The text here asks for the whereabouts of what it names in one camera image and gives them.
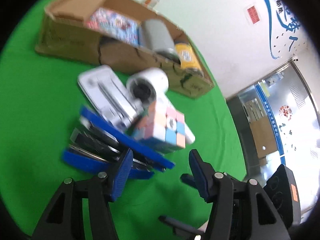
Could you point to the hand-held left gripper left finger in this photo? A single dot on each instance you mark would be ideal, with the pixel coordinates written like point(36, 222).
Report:
point(121, 177)

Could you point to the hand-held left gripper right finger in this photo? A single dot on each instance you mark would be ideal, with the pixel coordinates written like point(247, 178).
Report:
point(200, 177)

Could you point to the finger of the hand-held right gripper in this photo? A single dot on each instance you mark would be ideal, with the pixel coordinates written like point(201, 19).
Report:
point(188, 179)
point(185, 228)

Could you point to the blue stapler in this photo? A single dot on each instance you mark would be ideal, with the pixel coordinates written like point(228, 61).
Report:
point(77, 158)

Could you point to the pastel puzzle cube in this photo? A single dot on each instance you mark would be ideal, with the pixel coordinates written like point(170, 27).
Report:
point(160, 127)

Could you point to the white phone stand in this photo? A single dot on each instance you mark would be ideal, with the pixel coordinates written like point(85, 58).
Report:
point(100, 87)

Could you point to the white mini hair dryer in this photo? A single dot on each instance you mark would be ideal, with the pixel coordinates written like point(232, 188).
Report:
point(155, 80)

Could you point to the yellow label jar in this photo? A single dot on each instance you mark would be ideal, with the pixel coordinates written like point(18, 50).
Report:
point(186, 55)

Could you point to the brown cardboard box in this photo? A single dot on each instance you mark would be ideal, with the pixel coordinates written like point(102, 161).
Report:
point(75, 47)

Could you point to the grey metal tin can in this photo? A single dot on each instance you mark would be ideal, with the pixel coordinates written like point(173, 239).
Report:
point(156, 33)

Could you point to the colourful cartoon board game box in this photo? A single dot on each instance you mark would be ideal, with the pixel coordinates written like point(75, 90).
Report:
point(112, 25)

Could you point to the glass door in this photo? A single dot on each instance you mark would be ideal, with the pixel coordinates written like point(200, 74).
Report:
point(262, 130)

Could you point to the red wall sign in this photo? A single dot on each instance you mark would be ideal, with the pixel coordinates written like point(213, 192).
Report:
point(253, 14)

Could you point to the blue wall decal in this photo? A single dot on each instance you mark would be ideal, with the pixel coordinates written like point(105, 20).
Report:
point(268, 10)

